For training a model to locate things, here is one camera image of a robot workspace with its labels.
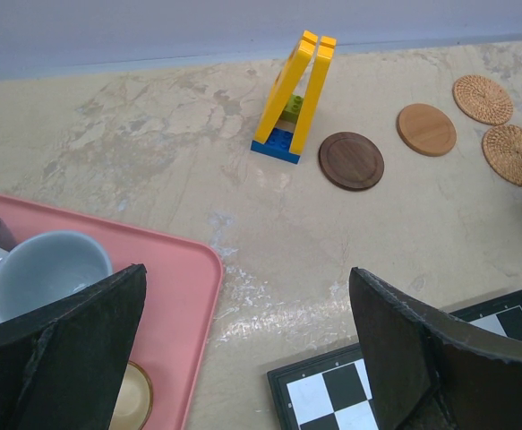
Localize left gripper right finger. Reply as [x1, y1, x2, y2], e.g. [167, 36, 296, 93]
[349, 267, 522, 429]

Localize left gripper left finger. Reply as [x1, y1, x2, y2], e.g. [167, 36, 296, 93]
[0, 264, 147, 429]

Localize woven rattan coaster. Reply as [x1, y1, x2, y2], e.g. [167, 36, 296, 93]
[452, 74, 514, 125]
[482, 125, 522, 186]

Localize light wooden coaster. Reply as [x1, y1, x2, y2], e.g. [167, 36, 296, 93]
[396, 103, 457, 157]

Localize dark wooden coaster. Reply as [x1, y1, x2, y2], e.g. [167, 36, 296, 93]
[318, 132, 384, 191]

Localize orange cup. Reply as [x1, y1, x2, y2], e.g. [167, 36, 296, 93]
[108, 361, 153, 430]

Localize light blue cup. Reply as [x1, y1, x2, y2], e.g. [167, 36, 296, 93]
[0, 230, 114, 323]

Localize black white chessboard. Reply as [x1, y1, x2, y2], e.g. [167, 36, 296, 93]
[267, 290, 522, 430]

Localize pink plastic tray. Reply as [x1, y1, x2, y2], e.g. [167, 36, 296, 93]
[0, 194, 223, 429]

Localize yellow blue block structure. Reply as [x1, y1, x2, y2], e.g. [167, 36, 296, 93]
[251, 30, 337, 164]

